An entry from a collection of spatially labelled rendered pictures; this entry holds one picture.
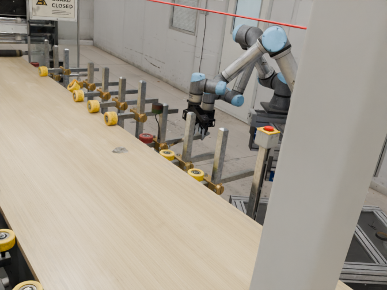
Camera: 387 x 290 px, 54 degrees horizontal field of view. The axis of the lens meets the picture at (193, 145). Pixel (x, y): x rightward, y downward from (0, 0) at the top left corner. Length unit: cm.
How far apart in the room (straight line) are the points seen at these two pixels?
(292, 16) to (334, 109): 483
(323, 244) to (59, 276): 103
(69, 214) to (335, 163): 132
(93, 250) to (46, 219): 25
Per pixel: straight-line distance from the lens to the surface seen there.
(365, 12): 23
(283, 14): 517
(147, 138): 219
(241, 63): 213
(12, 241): 141
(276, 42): 195
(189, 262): 129
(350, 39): 24
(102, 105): 259
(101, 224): 144
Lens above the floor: 172
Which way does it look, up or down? 22 degrees down
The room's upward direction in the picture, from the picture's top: 7 degrees clockwise
